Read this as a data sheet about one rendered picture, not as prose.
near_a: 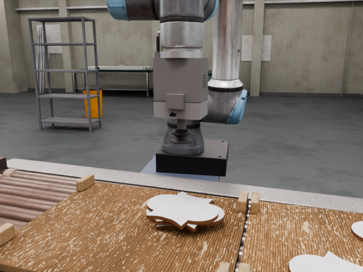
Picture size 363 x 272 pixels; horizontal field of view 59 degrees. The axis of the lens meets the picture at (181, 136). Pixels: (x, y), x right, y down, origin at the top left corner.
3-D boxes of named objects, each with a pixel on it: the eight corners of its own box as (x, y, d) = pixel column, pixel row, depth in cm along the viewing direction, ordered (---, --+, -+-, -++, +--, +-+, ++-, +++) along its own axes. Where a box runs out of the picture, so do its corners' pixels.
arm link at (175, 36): (198, 20, 51) (149, 22, 53) (197, 51, 52) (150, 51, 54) (207, 25, 58) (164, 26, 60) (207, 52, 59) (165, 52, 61)
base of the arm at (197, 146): (169, 141, 124) (169, 115, 122) (208, 145, 121) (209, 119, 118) (155, 152, 110) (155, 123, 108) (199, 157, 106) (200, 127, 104)
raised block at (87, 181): (89, 182, 84) (88, 172, 84) (95, 183, 84) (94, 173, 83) (75, 191, 79) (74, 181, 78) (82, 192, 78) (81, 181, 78)
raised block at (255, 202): (251, 202, 73) (251, 190, 72) (260, 203, 72) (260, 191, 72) (249, 213, 67) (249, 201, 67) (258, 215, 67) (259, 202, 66)
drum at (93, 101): (99, 119, 676) (97, 89, 661) (81, 118, 683) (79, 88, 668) (106, 115, 713) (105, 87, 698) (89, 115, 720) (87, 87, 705)
